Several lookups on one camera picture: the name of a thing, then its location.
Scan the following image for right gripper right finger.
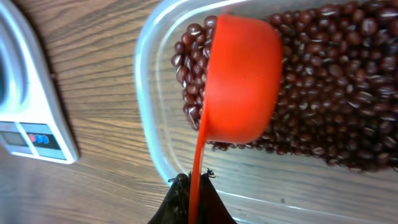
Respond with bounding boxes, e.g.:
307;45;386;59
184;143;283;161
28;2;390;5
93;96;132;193
196;169;236;224

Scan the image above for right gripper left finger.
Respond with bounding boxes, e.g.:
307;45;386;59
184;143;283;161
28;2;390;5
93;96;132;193
148;174;190;224

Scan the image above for orange scoop blue handle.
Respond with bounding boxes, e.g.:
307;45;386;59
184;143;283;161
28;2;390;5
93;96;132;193
188;14;282;223

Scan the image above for white digital kitchen scale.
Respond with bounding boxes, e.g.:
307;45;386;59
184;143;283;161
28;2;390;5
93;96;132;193
1;0;78;164

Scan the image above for clear plastic container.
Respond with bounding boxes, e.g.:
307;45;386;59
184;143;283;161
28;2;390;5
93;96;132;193
134;0;397;223

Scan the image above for red beans in container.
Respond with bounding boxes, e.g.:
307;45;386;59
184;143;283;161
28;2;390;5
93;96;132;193
170;0;398;174

